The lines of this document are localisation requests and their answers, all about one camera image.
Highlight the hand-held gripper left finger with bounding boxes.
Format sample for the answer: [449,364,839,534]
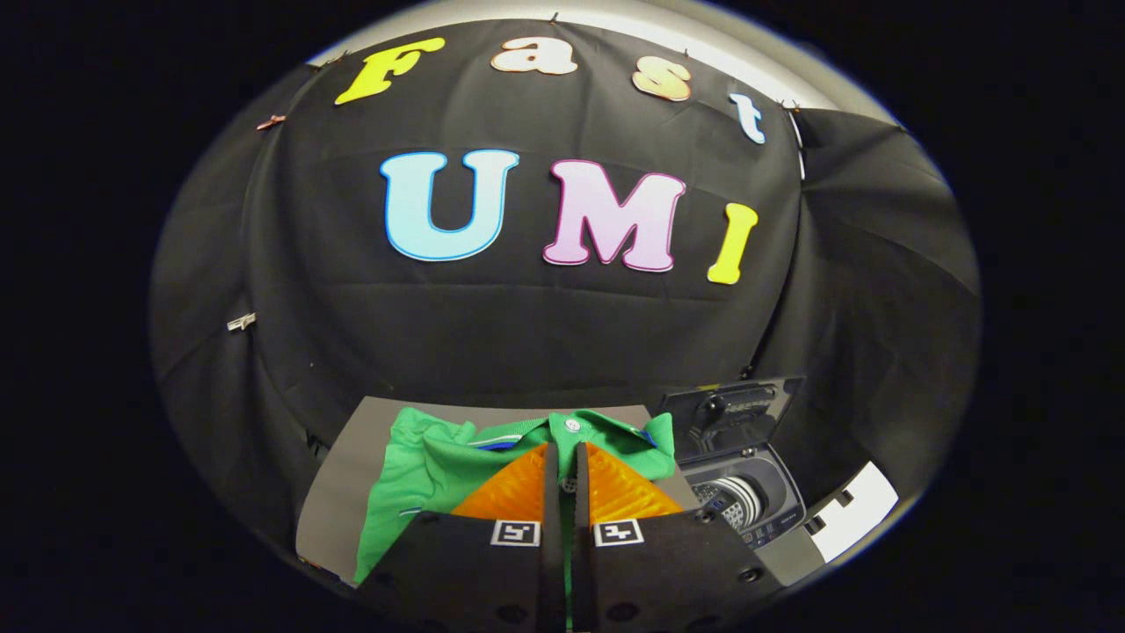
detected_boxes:
[356,442,564,633]

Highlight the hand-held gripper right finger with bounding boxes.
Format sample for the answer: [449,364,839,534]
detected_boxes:
[571,442,783,633]

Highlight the green polo shirt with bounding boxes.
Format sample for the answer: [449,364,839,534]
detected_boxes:
[354,406,676,629]

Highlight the grey table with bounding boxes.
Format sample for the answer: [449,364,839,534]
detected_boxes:
[296,396,704,586]

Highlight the white panel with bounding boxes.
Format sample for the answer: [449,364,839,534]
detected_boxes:
[804,462,900,564]

